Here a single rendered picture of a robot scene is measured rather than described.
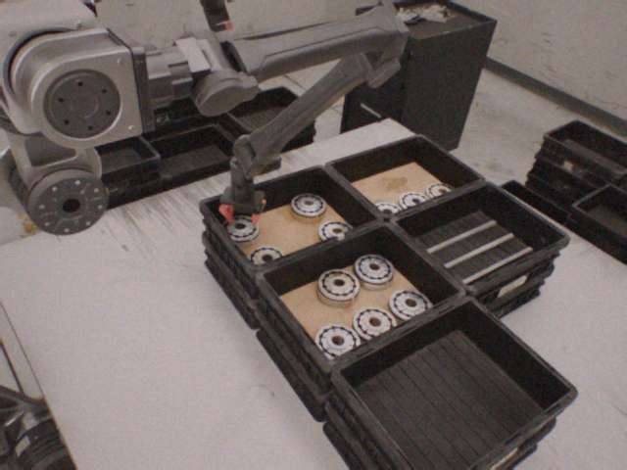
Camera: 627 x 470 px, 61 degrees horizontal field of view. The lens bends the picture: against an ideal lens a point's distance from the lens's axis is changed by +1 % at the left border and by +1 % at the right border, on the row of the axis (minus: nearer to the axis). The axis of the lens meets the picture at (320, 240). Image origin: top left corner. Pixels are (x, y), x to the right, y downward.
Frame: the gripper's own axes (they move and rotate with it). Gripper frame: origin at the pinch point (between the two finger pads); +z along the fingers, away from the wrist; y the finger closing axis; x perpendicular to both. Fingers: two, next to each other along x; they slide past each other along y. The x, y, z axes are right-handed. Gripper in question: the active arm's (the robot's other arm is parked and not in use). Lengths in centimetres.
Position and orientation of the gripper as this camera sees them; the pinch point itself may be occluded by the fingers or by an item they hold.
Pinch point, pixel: (243, 222)
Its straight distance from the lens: 142.9
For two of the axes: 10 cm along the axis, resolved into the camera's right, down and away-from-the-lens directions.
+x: -1.4, 6.6, -7.4
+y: -9.9, -1.6, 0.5
